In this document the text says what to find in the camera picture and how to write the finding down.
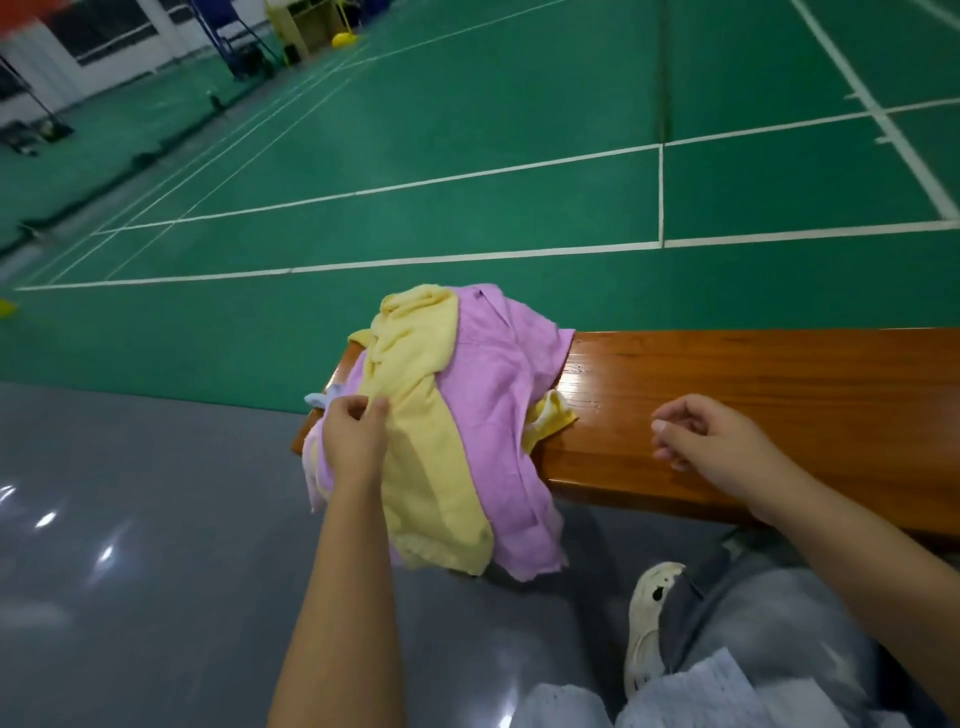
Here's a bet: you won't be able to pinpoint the person's right hand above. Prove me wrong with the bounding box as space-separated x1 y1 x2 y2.
649 393 792 509

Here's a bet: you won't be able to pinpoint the person's left hand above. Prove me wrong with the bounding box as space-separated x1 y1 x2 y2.
322 393 393 500

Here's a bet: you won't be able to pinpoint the white blue towel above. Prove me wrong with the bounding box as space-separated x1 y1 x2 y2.
300 352 371 515

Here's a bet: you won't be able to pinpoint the pale yellow towel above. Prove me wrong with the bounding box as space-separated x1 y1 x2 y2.
348 285 498 578

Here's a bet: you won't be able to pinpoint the purple towel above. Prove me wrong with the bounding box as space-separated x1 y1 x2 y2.
435 283 578 584

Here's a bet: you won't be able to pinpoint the yellow white striped cloth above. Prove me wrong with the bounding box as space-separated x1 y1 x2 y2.
520 388 579 456

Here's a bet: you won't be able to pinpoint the person's left forearm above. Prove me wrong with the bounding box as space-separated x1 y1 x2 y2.
267 480 408 728

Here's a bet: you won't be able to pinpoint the person's grey trousers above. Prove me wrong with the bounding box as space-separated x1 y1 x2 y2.
660 525 935 728

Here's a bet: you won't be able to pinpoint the person's white shoe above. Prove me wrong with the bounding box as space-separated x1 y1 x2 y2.
621 561 689 701

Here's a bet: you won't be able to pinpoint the brown wooden bench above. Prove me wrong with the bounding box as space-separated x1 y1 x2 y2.
292 327 960 543

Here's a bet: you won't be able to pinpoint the blue umpire chair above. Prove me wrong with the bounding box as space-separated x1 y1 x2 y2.
192 0 279 77

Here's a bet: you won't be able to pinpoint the yellow net post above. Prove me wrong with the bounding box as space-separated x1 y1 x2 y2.
327 0 365 50

